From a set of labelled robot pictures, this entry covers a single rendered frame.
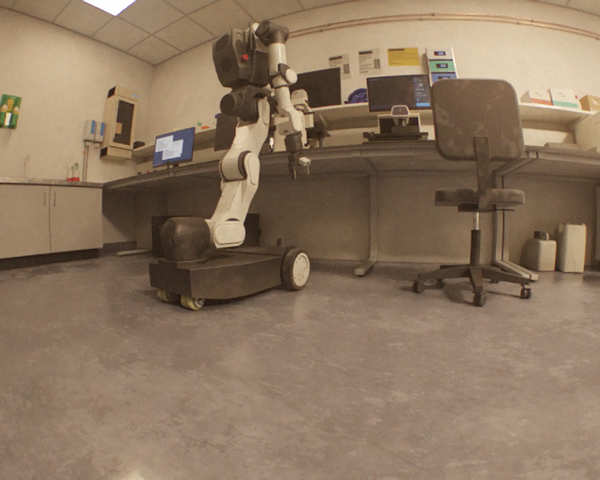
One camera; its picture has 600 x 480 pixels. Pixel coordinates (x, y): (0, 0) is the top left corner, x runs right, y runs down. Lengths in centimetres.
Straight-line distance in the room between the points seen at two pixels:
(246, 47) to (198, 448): 161
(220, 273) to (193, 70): 329
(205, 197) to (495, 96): 276
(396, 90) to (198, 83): 256
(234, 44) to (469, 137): 119
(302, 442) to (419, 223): 210
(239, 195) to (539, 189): 228
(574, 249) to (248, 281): 214
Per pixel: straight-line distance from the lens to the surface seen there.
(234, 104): 146
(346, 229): 246
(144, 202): 397
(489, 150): 128
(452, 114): 130
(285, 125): 147
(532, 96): 270
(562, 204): 277
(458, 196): 128
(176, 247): 114
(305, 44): 329
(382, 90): 208
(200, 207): 321
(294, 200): 261
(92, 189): 311
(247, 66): 159
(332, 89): 262
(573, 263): 238
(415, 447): 50
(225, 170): 145
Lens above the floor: 34
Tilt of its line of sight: 4 degrees down
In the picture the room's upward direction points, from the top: straight up
